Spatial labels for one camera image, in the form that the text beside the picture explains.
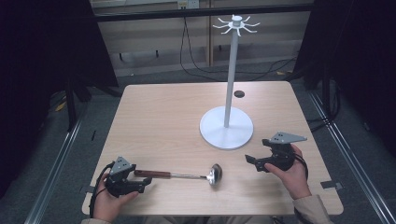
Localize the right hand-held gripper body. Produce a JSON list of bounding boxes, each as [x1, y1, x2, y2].
[[262, 131, 308, 173]]

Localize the white wall power outlet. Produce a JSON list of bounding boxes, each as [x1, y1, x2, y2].
[[177, 0, 201, 10]]

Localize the black metal stand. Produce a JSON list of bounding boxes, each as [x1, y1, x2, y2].
[[64, 74, 93, 133]]

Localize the black horizontal bar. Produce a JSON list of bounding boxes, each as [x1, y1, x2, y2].
[[92, 3, 315, 23]]

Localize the person's right hand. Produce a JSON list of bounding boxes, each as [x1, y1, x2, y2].
[[263, 144, 313, 201]]

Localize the white hook rack stand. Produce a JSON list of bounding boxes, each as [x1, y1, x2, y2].
[[199, 14, 262, 151]]

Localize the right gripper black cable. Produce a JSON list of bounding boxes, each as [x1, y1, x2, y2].
[[293, 152, 310, 182]]

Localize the dark curtain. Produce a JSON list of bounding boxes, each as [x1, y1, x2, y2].
[[292, 0, 396, 160], [0, 0, 120, 200]]

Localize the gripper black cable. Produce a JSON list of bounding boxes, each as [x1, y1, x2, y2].
[[293, 152, 310, 182], [89, 161, 116, 219]]

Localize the metal floor rail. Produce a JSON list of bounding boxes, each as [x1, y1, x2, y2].
[[23, 119, 83, 224], [307, 91, 396, 224]]

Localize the steel ladle with wooden handle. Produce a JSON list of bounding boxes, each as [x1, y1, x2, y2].
[[134, 162, 224, 189]]

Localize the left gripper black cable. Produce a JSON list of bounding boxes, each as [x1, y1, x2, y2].
[[89, 161, 116, 219]]

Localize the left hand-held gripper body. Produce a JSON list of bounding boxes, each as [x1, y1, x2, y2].
[[105, 156, 137, 199]]

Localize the black floor cable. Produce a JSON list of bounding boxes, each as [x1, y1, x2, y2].
[[178, 16, 299, 83]]

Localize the person's left hand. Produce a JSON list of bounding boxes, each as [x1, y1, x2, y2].
[[92, 173, 140, 224]]

